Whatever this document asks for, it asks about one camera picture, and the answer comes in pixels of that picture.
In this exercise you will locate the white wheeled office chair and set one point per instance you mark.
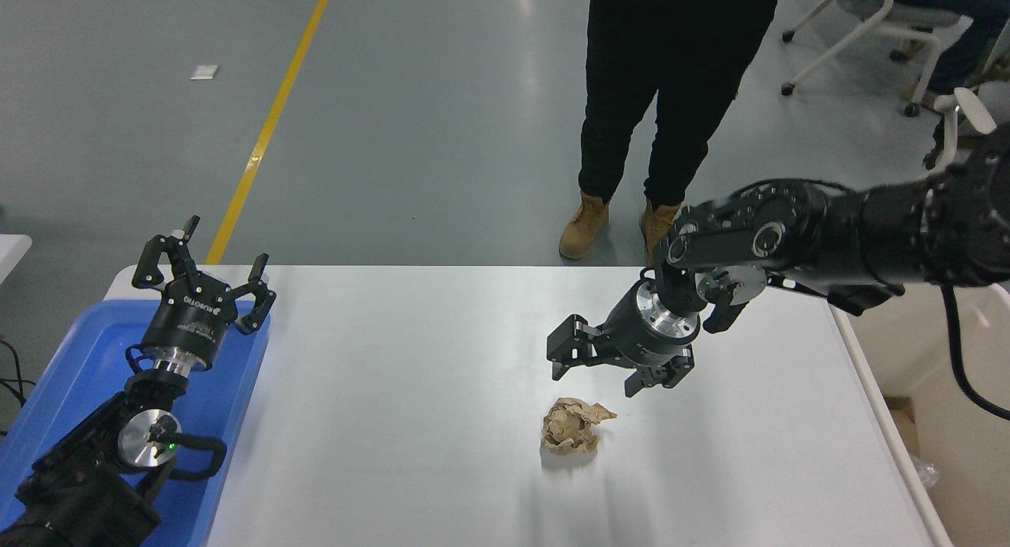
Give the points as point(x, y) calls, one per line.
point(876, 10)
point(974, 109)

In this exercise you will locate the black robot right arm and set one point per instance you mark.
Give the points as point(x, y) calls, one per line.
point(868, 223)

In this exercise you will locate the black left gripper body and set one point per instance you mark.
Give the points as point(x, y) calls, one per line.
point(189, 318)

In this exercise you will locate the tan paper ball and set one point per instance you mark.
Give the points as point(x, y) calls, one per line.
point(570, 427)

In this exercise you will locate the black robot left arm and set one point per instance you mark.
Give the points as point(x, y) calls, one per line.
point(79, 468)

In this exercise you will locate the person sitting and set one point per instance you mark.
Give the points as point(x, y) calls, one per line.
point(963, 34)

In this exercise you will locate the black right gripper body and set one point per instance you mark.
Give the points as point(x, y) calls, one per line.
point(643, 342)

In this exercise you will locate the large pale bin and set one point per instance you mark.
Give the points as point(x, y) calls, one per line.
point(947, 452)

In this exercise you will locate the clear plastic bag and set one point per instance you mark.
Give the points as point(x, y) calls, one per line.
point(927, 474)

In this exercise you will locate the blue plastic tray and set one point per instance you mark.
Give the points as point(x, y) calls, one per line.
point(87, 357)

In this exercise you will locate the small white side table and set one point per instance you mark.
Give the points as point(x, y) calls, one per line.
point(11, 251)

